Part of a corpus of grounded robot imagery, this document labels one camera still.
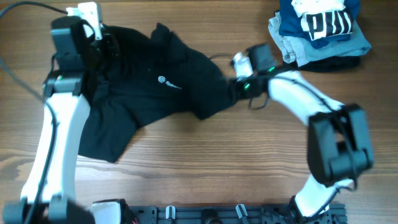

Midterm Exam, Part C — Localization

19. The black polo shirt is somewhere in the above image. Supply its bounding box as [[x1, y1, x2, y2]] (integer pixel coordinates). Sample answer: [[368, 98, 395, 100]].
[[78, 24, 236, 163]]

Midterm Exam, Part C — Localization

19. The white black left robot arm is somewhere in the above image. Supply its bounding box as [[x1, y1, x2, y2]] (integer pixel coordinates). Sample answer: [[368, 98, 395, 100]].
[[2, 14, 129, 223]]

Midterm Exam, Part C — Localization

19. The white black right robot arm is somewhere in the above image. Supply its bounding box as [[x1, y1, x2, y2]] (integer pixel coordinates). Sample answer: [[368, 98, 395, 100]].
[[229, 44, 374, 223]]

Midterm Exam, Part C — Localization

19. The navy blue folded shirt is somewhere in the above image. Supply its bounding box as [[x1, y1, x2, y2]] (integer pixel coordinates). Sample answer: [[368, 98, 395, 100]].
[[279, 0, 361, 49]]

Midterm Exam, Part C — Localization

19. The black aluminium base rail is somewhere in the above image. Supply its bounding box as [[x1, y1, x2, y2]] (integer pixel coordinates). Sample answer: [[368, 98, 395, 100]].
[[124, 203, 348, 224]]

